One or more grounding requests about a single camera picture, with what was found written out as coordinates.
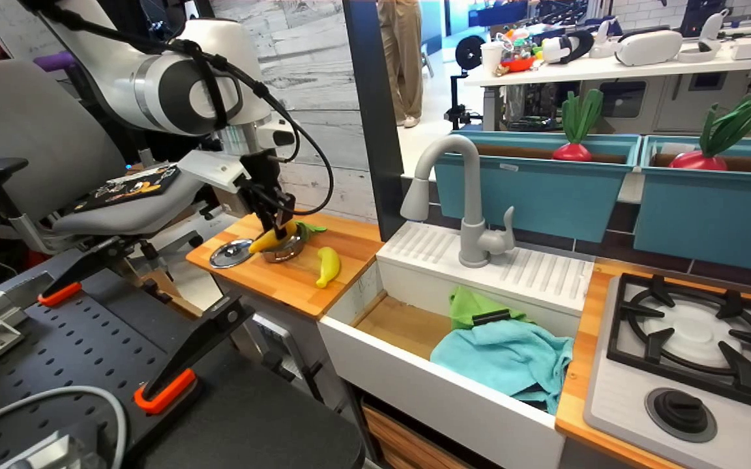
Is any small brown dish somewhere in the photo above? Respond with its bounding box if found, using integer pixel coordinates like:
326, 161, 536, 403
260, 239, 305, 262

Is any white toy sink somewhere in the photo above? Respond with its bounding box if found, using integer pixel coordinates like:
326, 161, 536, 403
318, 221, 595, 469

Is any yellow carrot plushie green top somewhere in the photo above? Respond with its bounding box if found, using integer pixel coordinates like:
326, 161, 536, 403
250, 221, 326, 256

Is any teal planter box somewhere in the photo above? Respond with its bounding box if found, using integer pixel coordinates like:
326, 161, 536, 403
634, 136, 751, 267
464, 127, 642, 243

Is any black perforated board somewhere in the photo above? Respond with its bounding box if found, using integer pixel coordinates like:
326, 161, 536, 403
0, 273, 364, 469

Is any right radish plushie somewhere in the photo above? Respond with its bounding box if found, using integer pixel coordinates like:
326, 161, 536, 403
672, 96, 751, 172

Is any teal cloth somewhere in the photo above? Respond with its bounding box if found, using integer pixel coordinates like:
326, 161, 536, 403
429, 321, 572, 415

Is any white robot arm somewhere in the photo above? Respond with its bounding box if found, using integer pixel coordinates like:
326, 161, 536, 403
18, 0, 299, 238

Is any green cloth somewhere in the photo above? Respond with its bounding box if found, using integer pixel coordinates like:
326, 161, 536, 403
447, 287, 524, 327

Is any round metal plate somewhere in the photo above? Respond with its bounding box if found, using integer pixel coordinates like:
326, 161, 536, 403
210, 239, 250, 267

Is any radish plushie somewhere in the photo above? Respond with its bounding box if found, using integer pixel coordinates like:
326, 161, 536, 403
672, 96, 751, 172
552, 88, 601, 161

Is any left radish plushie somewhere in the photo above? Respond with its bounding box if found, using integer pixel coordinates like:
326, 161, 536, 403
552, 88, 601, 161

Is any grey office chair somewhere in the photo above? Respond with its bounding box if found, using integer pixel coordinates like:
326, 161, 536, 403
0, 60, 200, 251

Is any grey cable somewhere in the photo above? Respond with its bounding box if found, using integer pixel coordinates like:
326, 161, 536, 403
0, 382, 129, 469

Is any grey toy faucet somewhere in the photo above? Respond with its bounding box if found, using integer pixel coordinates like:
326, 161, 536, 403
399, 136, 512, 267

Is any left teal planter box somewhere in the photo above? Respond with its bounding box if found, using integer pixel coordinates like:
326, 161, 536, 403
464, 127, 642, 243

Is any black clamp orange tip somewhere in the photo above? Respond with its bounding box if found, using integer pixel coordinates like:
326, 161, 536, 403
132, 295, 248, 416

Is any toy stove top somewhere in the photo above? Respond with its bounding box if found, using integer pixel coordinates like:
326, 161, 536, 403
583, 273, 751, 469

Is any white background table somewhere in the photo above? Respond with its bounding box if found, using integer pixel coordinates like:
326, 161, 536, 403
464, 56, 751, 127

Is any yellow banana toy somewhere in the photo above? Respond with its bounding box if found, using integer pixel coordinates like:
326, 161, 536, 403
316, 248, 340, 287

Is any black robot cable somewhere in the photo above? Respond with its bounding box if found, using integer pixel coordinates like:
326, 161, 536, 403
21, 0, 335, 219

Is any right teal planter box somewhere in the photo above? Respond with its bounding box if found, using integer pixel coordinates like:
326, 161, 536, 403
634, 136, 751, 267

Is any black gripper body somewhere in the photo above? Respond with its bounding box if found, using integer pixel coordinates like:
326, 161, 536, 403
240, 152, 293, 230

